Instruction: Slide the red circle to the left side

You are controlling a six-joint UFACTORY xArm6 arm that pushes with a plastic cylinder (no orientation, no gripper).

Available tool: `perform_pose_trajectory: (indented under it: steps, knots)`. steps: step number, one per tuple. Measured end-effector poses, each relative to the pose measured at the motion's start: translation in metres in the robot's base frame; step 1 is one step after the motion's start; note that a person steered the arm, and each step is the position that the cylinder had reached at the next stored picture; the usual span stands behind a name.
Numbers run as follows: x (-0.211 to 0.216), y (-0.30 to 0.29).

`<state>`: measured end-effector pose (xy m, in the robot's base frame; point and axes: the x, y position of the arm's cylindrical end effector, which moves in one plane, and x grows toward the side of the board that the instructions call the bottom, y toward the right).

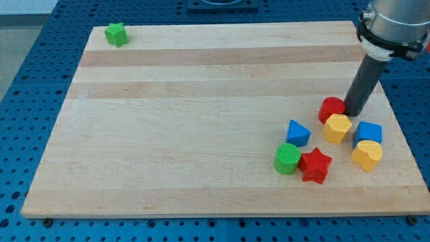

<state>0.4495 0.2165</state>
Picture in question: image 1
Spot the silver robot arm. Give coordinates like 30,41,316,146
357,0,429,62

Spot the yellow hexagon block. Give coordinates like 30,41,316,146
322,114,352,144

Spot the red cylinder block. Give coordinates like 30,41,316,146
318,97,346,124

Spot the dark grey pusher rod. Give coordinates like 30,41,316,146
344,54,388,117

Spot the green cylinder block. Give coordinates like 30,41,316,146
273,143,301,175

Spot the yellow heart block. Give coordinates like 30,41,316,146
351,140,383,172

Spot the blue triangle block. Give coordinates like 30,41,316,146
286,120,312,147

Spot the wooden board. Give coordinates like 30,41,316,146
21,21,429,218

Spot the blue cube block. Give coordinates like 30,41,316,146
352,121,383,149

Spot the green star block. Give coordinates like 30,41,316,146
104,22,130,48

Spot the red star block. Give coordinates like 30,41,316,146
298,147,333,184

